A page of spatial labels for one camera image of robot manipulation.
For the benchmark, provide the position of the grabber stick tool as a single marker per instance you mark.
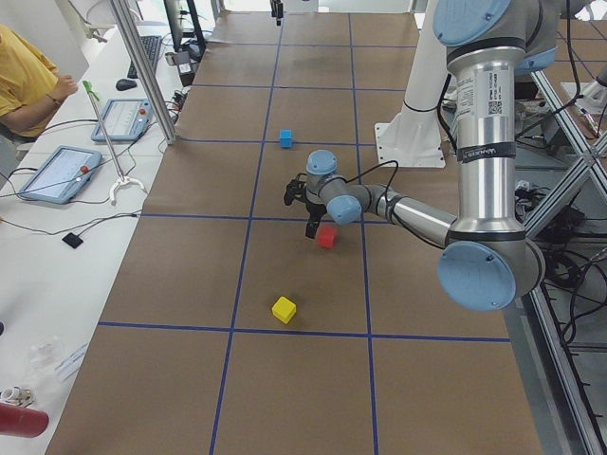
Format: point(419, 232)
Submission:
point(123, 180)

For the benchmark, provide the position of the far teach pendant tablet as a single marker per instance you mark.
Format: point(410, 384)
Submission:
point(126, 119)

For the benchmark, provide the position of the red cylinder bottle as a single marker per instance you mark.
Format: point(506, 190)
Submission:
point(22, 422)

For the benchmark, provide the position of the yellow cube block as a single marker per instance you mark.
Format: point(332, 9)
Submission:
point(284, 309)

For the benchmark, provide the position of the black keyboard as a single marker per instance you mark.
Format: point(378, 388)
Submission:
point(151, 44)

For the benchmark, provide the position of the small black square pad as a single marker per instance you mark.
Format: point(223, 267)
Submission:
point(73, 240)

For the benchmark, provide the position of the red cube block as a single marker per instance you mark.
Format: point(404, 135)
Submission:
point(327, 236)

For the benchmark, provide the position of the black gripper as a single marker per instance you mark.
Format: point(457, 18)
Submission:
point(314, 209)

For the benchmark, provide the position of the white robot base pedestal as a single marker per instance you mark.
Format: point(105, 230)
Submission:
point(413, 138)

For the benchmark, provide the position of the black computer mouse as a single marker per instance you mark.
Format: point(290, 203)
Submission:
point(125, 84)

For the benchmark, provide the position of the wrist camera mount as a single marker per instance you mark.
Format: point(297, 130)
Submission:
point(295, 190)

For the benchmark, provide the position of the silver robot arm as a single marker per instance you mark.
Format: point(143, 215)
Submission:
point(486, 259)

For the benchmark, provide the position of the near teach pendant tablet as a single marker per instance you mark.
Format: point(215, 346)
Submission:
point(62, 175)

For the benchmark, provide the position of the blue cube block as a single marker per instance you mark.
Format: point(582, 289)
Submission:
point(286, 138)

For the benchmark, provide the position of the person in yellow shirt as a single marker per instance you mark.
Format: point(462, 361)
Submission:
point(32, 88)

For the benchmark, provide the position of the teach pendant tablet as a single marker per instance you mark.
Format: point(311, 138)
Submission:
point(126, 119)
point(62, 175)

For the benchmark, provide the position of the aluminium frame post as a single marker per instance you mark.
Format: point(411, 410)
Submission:
point(130, 36)

